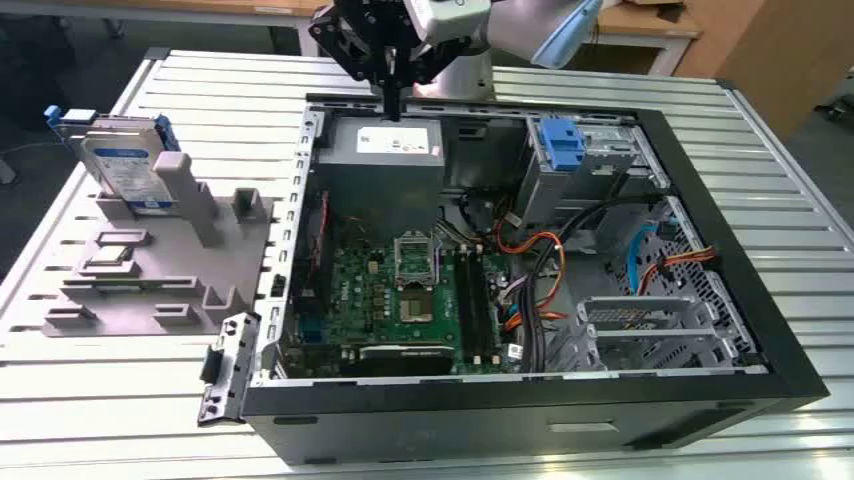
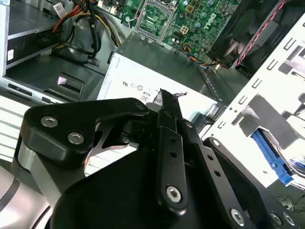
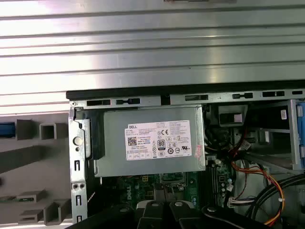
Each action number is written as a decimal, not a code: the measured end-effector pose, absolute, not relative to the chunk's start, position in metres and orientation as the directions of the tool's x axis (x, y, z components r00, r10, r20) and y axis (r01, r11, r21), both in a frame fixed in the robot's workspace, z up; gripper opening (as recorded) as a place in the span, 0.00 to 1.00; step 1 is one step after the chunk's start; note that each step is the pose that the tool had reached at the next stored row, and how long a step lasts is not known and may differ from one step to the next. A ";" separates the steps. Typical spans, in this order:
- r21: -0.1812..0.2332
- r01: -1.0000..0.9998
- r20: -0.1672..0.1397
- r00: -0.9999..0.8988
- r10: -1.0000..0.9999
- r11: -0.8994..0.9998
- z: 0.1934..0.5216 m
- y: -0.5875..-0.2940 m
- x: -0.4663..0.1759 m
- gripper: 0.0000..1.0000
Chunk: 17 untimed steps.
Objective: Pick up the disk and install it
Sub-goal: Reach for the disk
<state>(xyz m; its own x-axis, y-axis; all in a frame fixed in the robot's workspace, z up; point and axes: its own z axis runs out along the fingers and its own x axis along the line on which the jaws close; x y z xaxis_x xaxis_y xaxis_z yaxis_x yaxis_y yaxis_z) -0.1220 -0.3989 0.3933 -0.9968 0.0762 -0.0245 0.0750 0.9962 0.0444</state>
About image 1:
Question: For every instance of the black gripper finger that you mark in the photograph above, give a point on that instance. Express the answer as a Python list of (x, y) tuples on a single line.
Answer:
[(400, 90), (389, 90)]

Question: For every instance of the hard disk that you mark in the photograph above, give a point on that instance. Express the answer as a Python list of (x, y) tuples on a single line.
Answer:
[(123, 170)]

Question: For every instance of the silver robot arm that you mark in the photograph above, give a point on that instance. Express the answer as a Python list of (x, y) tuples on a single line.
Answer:
[(468, 75)]

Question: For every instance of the grey metal disk bay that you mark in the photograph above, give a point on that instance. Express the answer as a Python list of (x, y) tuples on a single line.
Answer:
[(648, 334)]

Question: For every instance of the grey power supply unit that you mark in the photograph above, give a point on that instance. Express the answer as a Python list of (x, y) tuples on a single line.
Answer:
[(381, 200)]

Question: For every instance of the blue drive cage latch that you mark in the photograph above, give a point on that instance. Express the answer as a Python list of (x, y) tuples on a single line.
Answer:
[(564, 145)]

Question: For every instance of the grey metal drive cage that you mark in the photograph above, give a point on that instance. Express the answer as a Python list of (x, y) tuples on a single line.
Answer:
[(554, 195)]

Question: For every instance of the thin locking lever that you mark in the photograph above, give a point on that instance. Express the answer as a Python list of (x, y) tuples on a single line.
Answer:
[(437, 265)]

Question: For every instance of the wooden top desk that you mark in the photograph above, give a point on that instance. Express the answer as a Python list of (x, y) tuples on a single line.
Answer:
[(655, 25)]

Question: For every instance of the green motherboard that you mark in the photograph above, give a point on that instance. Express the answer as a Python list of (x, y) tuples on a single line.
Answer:
[(361, 300)]

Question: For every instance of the black RAM slot pair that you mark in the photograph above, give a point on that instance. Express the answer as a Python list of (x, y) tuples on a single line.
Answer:
[(466, 300), (484, 305)]

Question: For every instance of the CPU socket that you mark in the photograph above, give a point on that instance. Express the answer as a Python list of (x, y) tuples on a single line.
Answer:
[(417, 307)]

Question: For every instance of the grey parts rack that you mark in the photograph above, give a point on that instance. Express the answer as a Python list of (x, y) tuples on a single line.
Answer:
[(168, 260)]

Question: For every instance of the silver CPU chip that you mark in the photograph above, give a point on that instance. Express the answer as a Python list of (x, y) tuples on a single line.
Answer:
[(110, 255)]

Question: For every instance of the black graphics card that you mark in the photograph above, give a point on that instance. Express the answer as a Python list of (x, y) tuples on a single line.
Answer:
[(401, 359)]

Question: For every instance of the green RAM stick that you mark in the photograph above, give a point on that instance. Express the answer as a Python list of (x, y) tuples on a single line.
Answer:
[(123, 286)]

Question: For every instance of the wooden cabinet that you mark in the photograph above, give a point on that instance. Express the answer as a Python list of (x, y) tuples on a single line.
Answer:
[(788, 50)]

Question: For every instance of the grey expansion slot latch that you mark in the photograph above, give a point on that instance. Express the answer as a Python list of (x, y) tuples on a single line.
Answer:
[(230, 370)]

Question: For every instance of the black PC case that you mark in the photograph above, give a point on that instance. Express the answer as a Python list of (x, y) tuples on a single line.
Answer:
[(468, 415)]

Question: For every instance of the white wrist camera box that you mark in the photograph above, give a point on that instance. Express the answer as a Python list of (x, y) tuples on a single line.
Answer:
[(448, 17)]

